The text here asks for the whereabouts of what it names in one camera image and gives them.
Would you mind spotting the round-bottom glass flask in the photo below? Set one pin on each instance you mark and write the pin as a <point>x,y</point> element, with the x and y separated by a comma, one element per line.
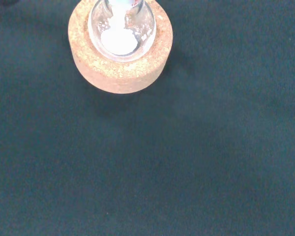
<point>142,29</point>

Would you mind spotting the black cloth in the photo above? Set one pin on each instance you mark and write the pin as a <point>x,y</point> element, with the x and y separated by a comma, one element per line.
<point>162,159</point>

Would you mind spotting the white powder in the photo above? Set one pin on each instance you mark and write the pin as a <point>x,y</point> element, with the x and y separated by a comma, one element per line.
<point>118,40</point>

